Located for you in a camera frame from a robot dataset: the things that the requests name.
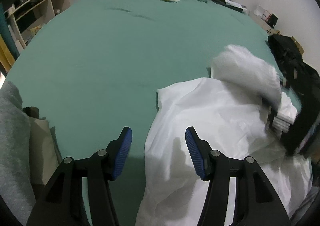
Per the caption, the green bed sheet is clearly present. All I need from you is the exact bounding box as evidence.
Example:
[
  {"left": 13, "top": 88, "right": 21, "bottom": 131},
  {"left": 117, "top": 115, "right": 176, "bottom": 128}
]
[{"left": 6, "top": 0, "right": 276, "bottom": 225}]

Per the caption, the wooden desk shelf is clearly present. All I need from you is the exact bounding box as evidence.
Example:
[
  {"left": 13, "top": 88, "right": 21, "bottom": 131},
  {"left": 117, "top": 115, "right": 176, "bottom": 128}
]
[{"left": 4, "top": 0, "right": 71, "bottom": 52}]

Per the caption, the white large garment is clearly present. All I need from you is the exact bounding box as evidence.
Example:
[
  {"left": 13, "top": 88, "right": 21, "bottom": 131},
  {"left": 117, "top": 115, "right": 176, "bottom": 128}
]
[{"left": 136, "top": 45, "right": 312, "bottom": 225}]

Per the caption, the grey folded garment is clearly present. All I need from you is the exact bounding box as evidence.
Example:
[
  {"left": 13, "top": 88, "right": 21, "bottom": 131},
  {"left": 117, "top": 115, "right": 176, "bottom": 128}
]
[{"left": 1, "top": 80, "right": 36, "bottom": 225}]

